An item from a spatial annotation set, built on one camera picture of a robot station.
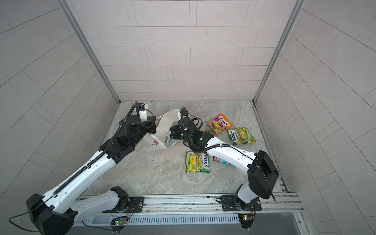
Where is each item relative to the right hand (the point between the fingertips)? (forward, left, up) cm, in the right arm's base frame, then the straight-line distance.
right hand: (168, 130), depth 76 cm
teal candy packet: (-3, 0, -2) cm, 4 cm away
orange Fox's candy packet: (+14, -30, -18) cm, 38 cm away
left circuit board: (-35, +23, -17) cm, 45 cm away
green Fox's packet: (-11, -14, -19) cm, 26 cm away
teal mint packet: (-10, -27, -19) cm, 34 cm away
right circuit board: (-38, -36, -23) cm, 57 cm away
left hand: (+3, +4, +9) cm, 10 cm away
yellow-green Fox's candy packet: (+5, -43, -18) cm, 47 cm away
